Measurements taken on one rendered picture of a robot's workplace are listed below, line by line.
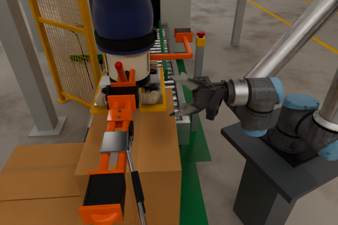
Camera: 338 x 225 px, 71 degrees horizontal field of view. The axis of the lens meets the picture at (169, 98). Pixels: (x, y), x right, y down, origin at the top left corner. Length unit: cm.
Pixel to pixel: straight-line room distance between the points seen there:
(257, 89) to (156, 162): 46
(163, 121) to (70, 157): 72
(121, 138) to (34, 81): 190
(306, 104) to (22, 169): 156
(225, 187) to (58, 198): 125
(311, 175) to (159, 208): 72
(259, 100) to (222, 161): 150
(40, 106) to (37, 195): 124
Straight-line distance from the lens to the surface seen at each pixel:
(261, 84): 80
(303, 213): 215
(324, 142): 116
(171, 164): 95
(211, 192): 204
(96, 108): 93
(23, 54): 234
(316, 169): 138
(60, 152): 168
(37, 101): 256
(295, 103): 124
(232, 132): 140
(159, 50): 288
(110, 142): 59
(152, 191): 102
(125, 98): 72
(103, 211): 49
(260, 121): 86
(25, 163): 171
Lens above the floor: 167
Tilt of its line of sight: 34 degrees down
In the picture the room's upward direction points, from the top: straight up
